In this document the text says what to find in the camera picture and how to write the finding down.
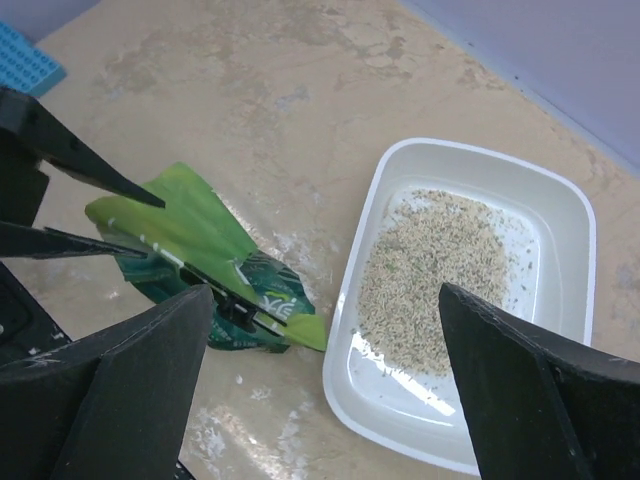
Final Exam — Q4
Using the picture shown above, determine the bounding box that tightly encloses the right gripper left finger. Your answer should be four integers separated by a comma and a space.
1, 286, 213, 479

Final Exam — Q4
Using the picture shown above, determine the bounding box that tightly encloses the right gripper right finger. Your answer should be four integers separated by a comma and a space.
439, 283, 639, 479

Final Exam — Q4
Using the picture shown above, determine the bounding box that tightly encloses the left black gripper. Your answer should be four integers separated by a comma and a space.
0, 87, 165, 259

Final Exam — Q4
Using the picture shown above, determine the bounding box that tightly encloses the black bag clip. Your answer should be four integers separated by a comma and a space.
179, 263, 287, 337

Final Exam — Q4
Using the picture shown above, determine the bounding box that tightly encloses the green litter bag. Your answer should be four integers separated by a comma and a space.
85, 163, 327, 353

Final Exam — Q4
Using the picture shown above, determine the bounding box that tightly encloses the white litter box tray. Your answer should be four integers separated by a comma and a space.
322, 138, 597, 475

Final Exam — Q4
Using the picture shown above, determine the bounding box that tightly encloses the cat litter pile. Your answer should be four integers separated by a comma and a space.
357, 189, 509, 376

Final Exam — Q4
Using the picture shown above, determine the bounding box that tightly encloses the blue perforated block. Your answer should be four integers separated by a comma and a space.
0, 22, 67, 97

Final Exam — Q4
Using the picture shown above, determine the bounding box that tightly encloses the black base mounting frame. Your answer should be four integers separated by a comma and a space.
0, 264, 72, 366

